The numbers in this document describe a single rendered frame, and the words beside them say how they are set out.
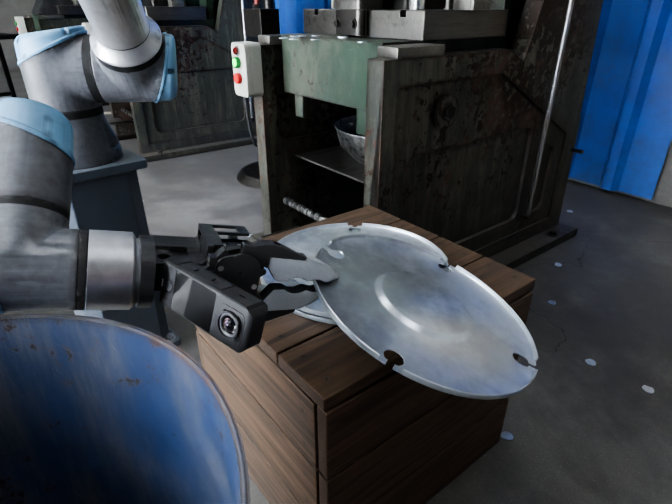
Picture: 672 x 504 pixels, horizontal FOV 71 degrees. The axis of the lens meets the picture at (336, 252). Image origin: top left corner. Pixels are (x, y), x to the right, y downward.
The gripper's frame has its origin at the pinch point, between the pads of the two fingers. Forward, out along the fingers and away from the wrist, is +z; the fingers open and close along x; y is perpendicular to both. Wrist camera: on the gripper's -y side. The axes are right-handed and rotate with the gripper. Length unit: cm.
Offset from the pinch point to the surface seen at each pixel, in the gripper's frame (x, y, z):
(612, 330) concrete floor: 22, 18, 91
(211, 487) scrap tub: 12.3, -13.8, -14.1
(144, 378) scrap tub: 5.7, -7.1, -19.5
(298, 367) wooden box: 9.6, -2.3, -2.5
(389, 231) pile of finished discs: 2.0, 23.6, 22.5
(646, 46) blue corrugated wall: -54, 86, 154
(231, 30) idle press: -26, 230, 36
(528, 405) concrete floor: 31, 7, 55
